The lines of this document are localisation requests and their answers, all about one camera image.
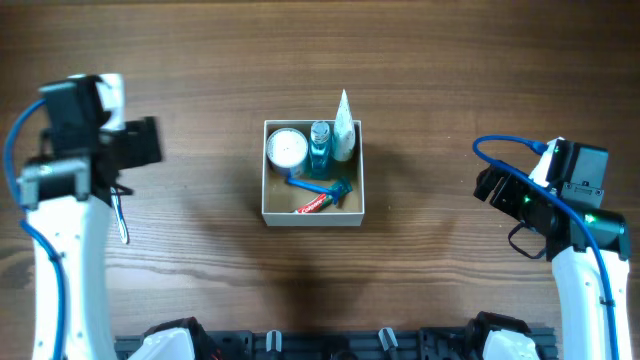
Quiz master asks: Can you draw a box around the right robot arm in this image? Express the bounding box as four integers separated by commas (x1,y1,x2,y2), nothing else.
472,134,632,359

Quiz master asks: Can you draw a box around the blue cable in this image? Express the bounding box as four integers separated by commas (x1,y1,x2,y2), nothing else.
2,97,69,360
471,135,621,360

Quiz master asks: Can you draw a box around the blue disposable razor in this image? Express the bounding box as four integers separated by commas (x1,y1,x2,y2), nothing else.
286,177,346,205

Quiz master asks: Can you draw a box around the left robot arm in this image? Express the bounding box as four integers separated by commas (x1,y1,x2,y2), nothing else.
15,73,163,359

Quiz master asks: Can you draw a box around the white blue toothbrush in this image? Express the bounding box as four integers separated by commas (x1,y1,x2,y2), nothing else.
111,188,130,245

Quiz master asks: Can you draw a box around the left blue cable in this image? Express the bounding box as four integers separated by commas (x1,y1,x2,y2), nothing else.
2,97,69,360

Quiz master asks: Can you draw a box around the blue mouthwash bottle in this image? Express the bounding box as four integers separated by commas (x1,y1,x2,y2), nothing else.
309,121,331,180

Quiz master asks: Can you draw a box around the cotton swab jar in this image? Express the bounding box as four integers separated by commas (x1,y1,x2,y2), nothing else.
266,128,309,177

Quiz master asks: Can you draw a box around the Colgate toothpaste tube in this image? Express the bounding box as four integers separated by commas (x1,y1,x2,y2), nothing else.
294,179,352,214

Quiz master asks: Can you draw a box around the white lotion tube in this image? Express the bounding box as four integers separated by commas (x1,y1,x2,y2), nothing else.
332,90,355,162

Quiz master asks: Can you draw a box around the white cardboard box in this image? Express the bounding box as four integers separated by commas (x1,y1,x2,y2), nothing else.
261,120,365,227

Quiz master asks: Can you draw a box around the right blue cable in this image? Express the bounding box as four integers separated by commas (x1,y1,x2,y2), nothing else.
471,135,621,360

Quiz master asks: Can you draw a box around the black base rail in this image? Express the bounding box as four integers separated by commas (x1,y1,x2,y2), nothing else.
113,327,557,360

